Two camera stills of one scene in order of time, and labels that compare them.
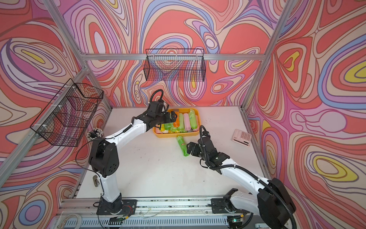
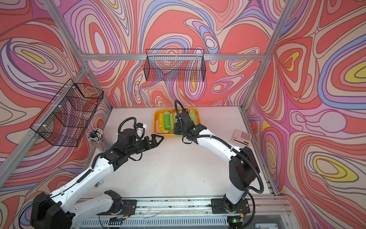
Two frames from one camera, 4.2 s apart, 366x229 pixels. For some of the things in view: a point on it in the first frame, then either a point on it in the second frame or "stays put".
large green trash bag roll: x=193 y=119 stays put
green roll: x=168 y=126 stays put
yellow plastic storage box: x=188 y=122 stays put
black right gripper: x=196 y=147 to x=176 y=129
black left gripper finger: x=173 y=116 to x=153 y=143
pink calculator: x=241 y=137 stays put
